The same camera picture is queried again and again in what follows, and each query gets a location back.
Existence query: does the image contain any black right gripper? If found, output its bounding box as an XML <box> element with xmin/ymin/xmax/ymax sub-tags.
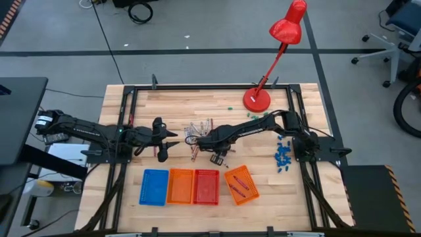
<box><xmin>196</xmin><ymin>129</ymin><xmax>236</xmax><ymax>166</ymax></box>

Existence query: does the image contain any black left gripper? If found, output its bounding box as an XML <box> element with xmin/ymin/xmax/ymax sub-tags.
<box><xmin>126</xmin><ymin>117</ymin><xmax>181</xmax><ymax>163</ymax></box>

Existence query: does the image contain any red plastic basket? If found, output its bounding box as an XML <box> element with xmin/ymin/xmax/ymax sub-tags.
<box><xmin>192</xmin><ymin>169</ymin><xmax>220</xmax><ymax>206</ymax></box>

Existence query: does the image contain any orange plastic basket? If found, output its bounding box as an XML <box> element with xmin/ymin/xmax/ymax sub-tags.
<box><xmin>224</xmin><ymin>164</ymin><xmax>260</xmax><ymax>207</ymax></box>
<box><xmin>166</xmin><ymin>168</ymin><xmax>195</xmax><ymax>205</ymax></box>

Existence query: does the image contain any blue plastic basket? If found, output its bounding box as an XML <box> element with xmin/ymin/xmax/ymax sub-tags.
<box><xmin>138</xmin><ymin>169</ymin><xmax>170</xmax><ymax>207</ymax></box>

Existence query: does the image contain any red desk lamp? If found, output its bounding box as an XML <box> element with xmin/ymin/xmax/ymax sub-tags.
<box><xmin>242</xmin><ymin>0</ymin><xmax>309</xmax><ymax>113</ymax></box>

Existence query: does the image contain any white box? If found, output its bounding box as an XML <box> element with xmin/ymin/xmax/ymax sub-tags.
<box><xmin>47</xmin><ymin>143</ymin><xmax>90</xmax><ymax>182</ymax></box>

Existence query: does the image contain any black power adapter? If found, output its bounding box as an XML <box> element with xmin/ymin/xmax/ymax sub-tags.
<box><xmin>42</xmin><ymin>131</ymin><xmax>70</xmax><ymax>146</ymax></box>

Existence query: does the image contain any white and yellow container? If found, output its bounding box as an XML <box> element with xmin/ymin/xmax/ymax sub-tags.
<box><xmin>22</xmin><ymin>179</ymin><xmax>55</xmax><ymax>198</ymax></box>

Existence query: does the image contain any black equipment box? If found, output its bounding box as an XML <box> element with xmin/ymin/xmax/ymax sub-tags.
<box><xmin>111</xmin><ymin>0</ymin><xmax>159</xmax><ymax>9</ymax></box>

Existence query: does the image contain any black desk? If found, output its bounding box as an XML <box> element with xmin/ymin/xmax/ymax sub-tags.
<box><xmin>0</xmin><ymin>76</ymin><xmax>88</xmax><ymax>237</ymax></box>

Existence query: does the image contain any black hazard-striped step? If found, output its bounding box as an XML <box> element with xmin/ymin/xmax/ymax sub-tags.
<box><xmin>339</xmin><ymin>164</ymin><xmax>418</xmax><ymax>234</ymax></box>

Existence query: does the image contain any black hazard-striped mat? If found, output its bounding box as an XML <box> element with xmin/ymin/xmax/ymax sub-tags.
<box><xmin>0</xmin><ymin>0</ymin><xmax>23</xmax><ymax>45</ymax></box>

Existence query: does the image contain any white and blue office chair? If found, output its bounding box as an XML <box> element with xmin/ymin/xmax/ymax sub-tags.
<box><xmin>350</xmin><ymin>0</ymin><xmax>421</xmax><ymax>89</ymax></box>

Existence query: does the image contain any long black floor cable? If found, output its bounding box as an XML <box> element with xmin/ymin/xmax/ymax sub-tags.
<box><xmin>91</xmin><ymin>2</ymin><xmax>125</xmax><ymax>85</ymax></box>

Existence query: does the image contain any coiled black cable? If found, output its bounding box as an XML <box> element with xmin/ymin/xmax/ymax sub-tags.
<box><xmin>127</xmin><ymin>1</ymin><xmax>154</xmax><ymax>25</ymax></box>

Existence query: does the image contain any thick black hose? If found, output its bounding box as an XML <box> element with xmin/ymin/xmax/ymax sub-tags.
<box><xmin>393</xmin><ymin>77</ymin><xmax>421</xmax><ymax>139</ymax></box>

